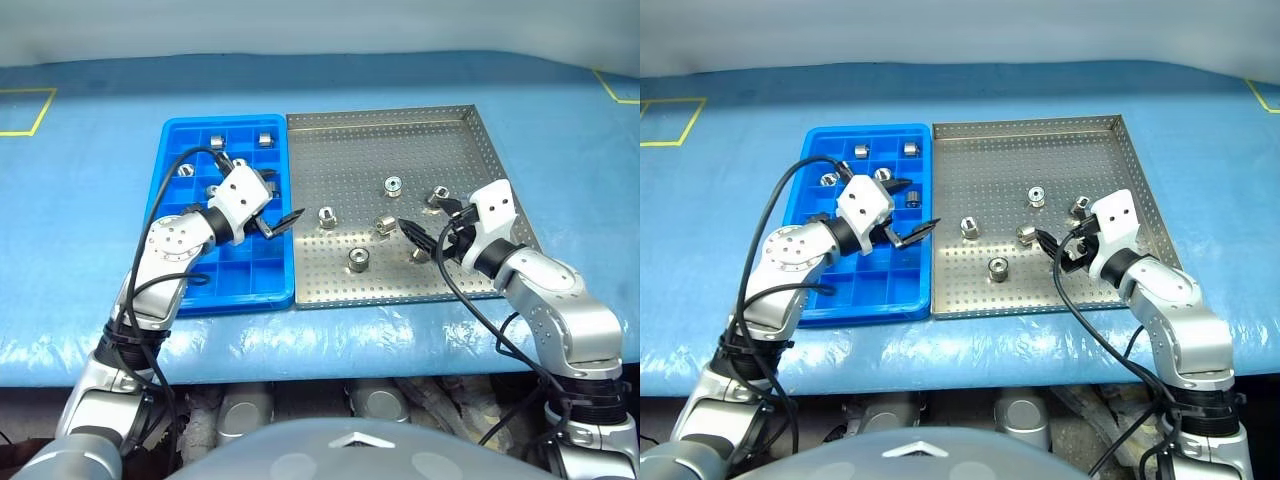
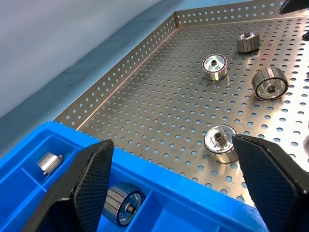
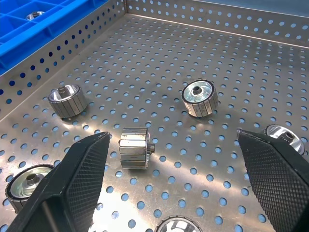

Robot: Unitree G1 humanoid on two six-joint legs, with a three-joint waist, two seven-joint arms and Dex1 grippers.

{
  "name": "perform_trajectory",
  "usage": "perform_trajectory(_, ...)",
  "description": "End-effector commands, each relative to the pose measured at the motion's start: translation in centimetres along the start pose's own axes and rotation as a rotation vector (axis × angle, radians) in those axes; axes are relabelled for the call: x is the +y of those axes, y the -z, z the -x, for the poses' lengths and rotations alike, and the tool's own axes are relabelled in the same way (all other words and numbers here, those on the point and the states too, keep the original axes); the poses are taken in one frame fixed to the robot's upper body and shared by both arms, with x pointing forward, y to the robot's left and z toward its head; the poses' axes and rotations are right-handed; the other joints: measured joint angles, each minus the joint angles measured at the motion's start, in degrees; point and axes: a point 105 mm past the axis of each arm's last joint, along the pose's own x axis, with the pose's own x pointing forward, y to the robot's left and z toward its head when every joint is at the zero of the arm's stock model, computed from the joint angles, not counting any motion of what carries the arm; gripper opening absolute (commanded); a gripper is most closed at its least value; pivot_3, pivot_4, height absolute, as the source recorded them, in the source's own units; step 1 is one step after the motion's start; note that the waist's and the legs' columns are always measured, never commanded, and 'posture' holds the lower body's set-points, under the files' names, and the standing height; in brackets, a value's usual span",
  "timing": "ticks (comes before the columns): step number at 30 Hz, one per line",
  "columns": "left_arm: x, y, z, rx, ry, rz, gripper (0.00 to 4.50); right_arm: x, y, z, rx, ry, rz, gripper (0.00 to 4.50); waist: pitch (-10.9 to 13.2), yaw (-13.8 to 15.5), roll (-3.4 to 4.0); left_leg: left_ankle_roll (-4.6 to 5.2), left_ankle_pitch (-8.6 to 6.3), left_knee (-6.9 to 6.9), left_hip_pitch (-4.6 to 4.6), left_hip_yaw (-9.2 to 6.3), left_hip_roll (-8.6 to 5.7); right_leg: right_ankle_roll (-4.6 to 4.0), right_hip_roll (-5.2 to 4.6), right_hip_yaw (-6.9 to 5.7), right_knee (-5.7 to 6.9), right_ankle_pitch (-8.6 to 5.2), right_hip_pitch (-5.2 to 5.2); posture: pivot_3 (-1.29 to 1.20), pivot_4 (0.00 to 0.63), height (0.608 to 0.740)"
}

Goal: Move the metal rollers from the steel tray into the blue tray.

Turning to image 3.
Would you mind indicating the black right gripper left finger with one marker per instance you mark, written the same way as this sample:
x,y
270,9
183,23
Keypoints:
x,y
72,188

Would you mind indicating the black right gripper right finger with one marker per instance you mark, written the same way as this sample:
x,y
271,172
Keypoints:
x,y
277,181

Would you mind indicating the metal cylinder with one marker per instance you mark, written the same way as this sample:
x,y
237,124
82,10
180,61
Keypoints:
x,y
201,106
33,15
68,105
132,149
21,183
176,226
293,145

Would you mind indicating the blue compartment tray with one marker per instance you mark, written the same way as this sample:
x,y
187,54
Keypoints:
x,y
24,36

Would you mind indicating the perforated metal tray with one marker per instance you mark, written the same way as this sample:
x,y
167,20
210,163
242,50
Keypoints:
x,y
154,60

